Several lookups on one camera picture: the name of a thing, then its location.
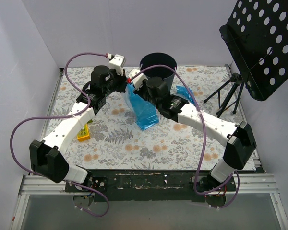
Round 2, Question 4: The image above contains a blue plastic trash bag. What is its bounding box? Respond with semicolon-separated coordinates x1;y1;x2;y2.
123;84;159;131

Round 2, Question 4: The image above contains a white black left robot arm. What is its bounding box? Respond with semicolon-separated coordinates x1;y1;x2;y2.
29;64;127;192

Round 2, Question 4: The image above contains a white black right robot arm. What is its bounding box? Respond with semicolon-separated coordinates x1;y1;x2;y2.
132;75;256;192

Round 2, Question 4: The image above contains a dark grey trash bin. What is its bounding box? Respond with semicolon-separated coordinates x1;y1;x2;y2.
139;52;177;91

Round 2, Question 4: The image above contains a floral patterned table mat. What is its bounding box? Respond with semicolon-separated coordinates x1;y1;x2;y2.
52;66;229;170

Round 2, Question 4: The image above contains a yellow toy block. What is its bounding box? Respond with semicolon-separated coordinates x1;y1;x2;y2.
76;120;92;142

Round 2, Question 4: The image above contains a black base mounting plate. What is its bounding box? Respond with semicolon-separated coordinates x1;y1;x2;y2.
65;169;237;203

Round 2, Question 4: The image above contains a black perforated music stand tray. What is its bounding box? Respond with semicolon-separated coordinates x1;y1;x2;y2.
219;0;288;101

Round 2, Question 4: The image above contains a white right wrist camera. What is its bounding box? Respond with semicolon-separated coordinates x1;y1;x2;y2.
127;69;148;90

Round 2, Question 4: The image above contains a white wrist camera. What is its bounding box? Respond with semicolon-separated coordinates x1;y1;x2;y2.
127;69;148;90
106;53;126;76

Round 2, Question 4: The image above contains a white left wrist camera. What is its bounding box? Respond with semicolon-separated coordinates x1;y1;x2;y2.
106;53;126;76

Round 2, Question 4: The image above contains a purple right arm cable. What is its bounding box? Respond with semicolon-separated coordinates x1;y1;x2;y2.
127;65;240;208

